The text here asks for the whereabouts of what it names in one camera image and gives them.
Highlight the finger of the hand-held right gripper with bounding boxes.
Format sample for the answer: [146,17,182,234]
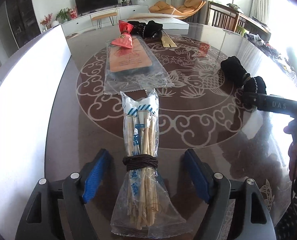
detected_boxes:
[243,92,267,110]

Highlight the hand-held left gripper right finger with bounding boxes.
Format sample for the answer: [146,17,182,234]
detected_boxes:
[184,149,277,240]

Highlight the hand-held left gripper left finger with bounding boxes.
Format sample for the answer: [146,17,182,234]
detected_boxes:
[15,148,114,240]

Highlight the black velvet beaded pouch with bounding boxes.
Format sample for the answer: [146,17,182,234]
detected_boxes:
[127,20,165,39]
[220,56,267,100]

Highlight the chopsticks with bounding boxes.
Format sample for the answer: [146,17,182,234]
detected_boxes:
[110,89,191,237]

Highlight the white cardboard box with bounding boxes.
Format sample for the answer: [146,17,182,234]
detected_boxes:
[0,24,71,230]

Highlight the pile of assorted clutter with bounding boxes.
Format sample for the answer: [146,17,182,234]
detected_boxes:
[246,32,296,80]

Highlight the red envelope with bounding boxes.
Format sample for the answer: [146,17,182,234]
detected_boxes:
[200,42,211,55]

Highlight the wooden side table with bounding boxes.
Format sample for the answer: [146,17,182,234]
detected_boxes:
[234,4,272,42]

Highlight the dark wooden chair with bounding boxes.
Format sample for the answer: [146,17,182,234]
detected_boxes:
[208,1,240,33]

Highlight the gold metal bookmark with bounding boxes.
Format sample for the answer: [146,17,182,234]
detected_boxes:
[160,30,177,48]

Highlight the white flat board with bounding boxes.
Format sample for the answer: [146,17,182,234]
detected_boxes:
[130,12,190,28]

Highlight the orange lounge chair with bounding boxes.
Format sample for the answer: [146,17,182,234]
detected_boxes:
[148,0,206,20]

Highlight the wooden board in plastic packet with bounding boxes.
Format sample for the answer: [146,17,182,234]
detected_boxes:
[105,36,170,95]

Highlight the red satin pouch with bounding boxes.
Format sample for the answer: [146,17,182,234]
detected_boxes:
[111,20,135,49]

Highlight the white TV cabinet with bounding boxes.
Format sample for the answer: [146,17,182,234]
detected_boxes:
[42,4,149,37]

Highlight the wooden stool with hairpin legs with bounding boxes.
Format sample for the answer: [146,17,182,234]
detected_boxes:
[90,11,119,28]

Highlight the red flowers in white vase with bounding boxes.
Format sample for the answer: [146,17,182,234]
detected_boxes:
[40,15,53,32]

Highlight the leafy potted plant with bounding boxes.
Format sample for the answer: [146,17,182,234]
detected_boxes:
[56,8,71,22]

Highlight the dark display cabinet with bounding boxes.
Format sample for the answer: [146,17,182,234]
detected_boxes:
[0,0,43,55]

